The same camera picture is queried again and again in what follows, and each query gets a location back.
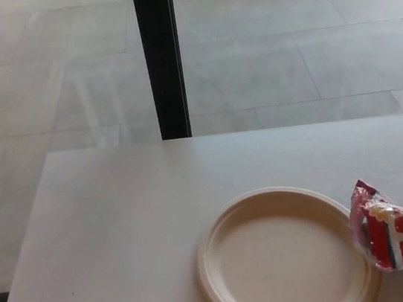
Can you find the round beige paper plate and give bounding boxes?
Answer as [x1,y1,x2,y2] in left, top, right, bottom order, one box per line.
[184,173,387,302]

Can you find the red white sunflower seed bag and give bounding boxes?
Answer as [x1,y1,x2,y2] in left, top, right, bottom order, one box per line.
[343,173,403,283]

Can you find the black vertical window frame post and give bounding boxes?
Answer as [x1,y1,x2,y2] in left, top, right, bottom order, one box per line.
[132,0,193,143]

